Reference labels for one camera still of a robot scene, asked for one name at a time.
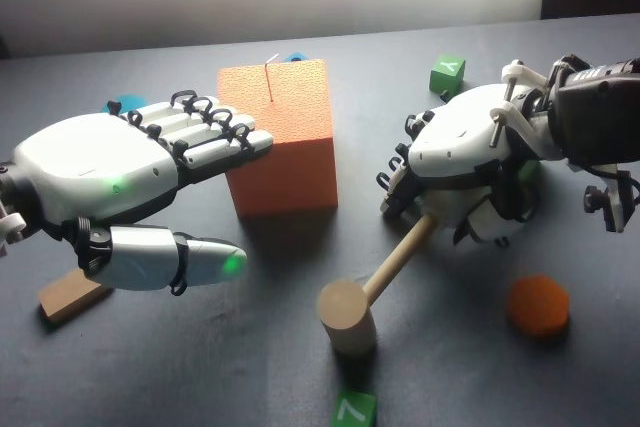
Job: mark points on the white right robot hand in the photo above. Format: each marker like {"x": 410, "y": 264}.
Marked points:
{"x": 455, "y": 142}

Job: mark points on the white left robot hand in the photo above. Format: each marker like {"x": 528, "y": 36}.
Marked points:
{"x": 90, "y": 157}

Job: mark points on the large orange foam cube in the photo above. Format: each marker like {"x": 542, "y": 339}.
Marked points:
{"x": 285, "y": 172}

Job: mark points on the wooden mallet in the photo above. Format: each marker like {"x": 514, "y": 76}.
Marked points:
{"x": 345, "y": 312}

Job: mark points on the blue round disc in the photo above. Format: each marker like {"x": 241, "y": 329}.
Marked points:
{"x": 127, "y": 101}

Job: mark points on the tan rectangular wooden block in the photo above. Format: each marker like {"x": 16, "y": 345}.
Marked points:
{"x": 65, "y": 297}

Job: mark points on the orange hexagon block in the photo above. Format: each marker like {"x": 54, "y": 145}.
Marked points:
{"x": 537, "y": 304}

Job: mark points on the large green foam cube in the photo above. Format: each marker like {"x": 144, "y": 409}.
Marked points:
{"x": 529, "y": 171}

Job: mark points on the grey table cloth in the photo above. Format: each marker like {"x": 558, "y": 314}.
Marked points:
{"x": 200, "y": 372}

